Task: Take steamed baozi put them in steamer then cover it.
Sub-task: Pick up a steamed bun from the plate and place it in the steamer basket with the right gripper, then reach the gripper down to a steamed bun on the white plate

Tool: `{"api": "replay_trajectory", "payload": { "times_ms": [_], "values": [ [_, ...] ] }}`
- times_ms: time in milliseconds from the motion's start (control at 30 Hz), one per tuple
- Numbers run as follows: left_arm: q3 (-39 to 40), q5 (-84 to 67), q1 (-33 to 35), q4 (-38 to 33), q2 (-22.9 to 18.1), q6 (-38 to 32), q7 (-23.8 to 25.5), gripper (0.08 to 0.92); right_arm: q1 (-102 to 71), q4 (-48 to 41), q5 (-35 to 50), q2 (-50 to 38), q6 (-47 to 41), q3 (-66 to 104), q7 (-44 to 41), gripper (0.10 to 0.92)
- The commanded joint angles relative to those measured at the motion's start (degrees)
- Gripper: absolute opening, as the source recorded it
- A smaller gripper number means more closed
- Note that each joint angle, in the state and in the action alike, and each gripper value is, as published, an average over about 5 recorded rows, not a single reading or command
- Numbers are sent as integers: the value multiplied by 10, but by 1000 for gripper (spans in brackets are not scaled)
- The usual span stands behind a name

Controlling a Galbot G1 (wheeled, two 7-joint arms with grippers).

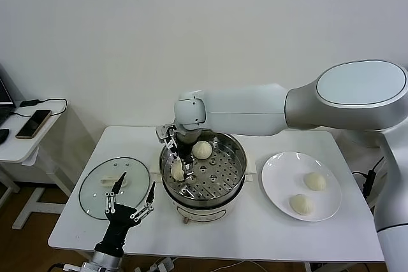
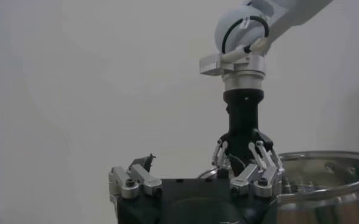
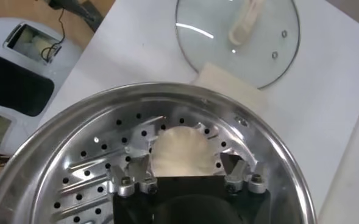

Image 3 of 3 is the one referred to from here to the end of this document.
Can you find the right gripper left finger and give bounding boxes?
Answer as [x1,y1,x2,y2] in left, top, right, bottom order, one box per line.
[107,154,159,198]

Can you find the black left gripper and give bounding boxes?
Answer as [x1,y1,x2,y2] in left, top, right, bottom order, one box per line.
[44,0,104,33]

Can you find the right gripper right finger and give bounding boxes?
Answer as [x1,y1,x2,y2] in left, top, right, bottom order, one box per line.
[220,152,269,195]

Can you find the white steamed baozi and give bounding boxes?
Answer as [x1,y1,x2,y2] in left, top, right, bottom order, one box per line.
[150,126,221,178]

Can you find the round glass pot lid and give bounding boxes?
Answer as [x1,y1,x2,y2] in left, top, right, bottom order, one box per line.
[175,0,301,89]

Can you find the perforated steel steamer basket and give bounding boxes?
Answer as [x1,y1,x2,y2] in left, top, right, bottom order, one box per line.
[0,62,318,224]

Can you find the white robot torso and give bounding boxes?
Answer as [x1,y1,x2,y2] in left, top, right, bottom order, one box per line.
[0,16,84,156]

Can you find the thin black cable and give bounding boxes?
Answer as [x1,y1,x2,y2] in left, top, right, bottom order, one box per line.
[40,8,66,63]

